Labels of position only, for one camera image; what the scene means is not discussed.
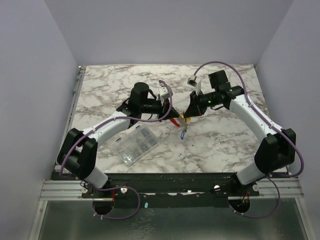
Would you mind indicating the aluminium front rail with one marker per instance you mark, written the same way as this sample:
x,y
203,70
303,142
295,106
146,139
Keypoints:
x,y
71,190

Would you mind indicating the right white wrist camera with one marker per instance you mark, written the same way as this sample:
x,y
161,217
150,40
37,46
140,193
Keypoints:
x,y
192,81

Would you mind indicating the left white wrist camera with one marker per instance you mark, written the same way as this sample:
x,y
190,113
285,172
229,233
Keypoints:
x,y
164,93

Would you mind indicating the clear plastic screw box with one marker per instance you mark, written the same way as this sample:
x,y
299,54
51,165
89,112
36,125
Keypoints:
x,y
136,144

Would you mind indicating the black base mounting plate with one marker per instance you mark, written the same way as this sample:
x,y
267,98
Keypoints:
x,y
168,190

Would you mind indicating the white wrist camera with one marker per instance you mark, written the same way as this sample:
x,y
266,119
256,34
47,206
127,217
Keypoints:
x,y
164,93
192,81

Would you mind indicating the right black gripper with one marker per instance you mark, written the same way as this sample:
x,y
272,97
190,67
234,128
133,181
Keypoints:
x,y
194,104

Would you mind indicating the aluminium left side rail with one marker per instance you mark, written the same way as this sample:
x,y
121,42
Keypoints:
x,y
75,96

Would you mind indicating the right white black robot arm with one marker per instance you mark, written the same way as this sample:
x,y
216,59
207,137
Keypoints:
x,y
276,149

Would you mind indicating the aluminium rail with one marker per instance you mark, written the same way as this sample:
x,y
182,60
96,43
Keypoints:
x,y
71,190
75,96

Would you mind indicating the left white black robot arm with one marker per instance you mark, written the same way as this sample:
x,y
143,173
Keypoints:
x,y
79,149

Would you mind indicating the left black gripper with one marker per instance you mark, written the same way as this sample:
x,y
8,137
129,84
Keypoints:
x,y
165,107

